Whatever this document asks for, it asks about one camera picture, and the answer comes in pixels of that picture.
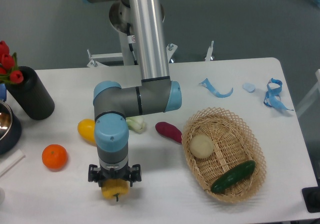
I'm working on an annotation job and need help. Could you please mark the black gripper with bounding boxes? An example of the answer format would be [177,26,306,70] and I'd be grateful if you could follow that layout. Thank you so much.
[88,164,142,186]

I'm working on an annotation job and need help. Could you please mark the yellow bell pepper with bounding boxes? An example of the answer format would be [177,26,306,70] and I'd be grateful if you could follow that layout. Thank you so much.
[101,179,129,201]

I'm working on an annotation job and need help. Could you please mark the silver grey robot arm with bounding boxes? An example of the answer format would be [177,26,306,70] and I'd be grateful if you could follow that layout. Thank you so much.
[86,0,182,185]

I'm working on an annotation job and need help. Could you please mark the yellow mango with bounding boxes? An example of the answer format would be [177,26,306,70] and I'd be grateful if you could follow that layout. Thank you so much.
[77,119,96,146]

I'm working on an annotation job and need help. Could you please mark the green bok choy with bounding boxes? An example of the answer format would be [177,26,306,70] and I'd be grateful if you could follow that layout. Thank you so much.
[126,116,146,133]

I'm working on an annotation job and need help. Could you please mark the orange tangerine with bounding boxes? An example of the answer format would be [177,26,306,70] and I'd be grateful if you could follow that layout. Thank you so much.
[41,144,68,170]

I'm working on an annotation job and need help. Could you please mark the purple sweet potato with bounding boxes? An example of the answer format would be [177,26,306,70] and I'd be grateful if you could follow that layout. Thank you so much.
[155,122,182,144]

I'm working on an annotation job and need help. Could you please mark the white flat stick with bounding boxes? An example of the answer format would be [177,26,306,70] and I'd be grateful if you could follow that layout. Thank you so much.
[0,149,25,176]

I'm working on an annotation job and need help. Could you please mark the dark metal bowl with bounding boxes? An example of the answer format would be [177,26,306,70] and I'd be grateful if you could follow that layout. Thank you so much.
[0,101,22,155]

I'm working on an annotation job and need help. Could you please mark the black cylindrical vase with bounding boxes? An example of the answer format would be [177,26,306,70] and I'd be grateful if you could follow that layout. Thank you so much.
[5,66,55,120]

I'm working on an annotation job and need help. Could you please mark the woven wicker basket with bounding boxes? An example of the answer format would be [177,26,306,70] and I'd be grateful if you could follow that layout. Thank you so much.
[182,108,267,203]

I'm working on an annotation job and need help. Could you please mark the dark green cucumber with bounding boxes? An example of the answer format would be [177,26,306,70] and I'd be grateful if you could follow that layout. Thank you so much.
[210,160,256,194]

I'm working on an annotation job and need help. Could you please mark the curved blue tape strip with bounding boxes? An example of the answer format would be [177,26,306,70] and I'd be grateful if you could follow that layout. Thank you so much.
[199,78,234,98]

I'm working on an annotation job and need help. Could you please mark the blue object at left edge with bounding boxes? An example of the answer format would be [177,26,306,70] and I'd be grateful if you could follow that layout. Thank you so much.
[0,84,7,102]

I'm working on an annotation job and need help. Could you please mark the red tulip bouquet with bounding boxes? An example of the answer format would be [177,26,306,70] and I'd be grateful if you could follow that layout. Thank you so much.
[0,41,24,85]

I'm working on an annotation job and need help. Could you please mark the tangled blue tape strip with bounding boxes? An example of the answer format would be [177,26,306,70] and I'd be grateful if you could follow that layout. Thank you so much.
[263,78,293,111]

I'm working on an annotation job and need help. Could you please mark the black device at edge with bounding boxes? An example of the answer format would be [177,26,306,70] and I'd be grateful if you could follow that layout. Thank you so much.
[302,186,320,213]

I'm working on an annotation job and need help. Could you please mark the white metal mounting frame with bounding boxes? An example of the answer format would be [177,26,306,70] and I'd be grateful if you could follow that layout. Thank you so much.
[87,40,215,68]

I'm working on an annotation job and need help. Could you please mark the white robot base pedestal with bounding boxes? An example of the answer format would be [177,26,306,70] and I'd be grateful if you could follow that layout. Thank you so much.
[108,0,166,66]

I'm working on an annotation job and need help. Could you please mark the white frame at right edge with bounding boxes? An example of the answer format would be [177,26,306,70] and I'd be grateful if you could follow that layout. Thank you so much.
[295,69,320,118]

